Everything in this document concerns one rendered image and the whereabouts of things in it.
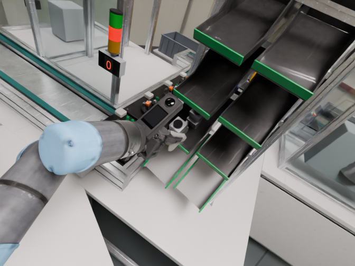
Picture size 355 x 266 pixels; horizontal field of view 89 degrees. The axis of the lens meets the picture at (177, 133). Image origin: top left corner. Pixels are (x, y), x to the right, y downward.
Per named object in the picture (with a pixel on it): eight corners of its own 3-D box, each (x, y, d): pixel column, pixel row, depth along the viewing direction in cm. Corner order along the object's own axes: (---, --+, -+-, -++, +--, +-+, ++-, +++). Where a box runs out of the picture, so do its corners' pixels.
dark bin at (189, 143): (187, 155, 60) (189, 146, 53) (159, 131, 63) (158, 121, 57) (235, 104, 69) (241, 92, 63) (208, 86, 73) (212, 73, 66)
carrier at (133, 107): (157, 134, 95) (162, 117, 87) (121, 111, 99) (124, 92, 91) (177, 115, 113) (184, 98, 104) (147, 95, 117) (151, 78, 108)
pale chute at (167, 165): (168, 187, 72) (165, 189, 67) (146, 165, 75) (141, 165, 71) (213, 134, 72) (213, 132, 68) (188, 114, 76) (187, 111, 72)
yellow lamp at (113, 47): (113, 54, 76) (114, 43, 73) (104, 49, 77) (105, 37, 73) (122, 52, 80) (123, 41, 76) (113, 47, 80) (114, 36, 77)
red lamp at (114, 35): (114, 43, 73) (115, 29, 69) (105, 37, 73) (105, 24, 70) (123, 41, 76) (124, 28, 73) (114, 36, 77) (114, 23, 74)
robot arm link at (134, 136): (109, 112, 34) (138, 139, 32) (125, 113, 38) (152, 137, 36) (93, 142, 36) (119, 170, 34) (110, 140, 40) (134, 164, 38)
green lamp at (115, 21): (115, 29, 69) (117, 15, 66) (105, 24, 70) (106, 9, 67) (124, 28, 73) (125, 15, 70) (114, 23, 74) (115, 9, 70)
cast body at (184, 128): (175, 143, 61) (176, 134, 55) (166, 134, 62) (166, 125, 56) (192, 127, 64) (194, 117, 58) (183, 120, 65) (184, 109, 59)
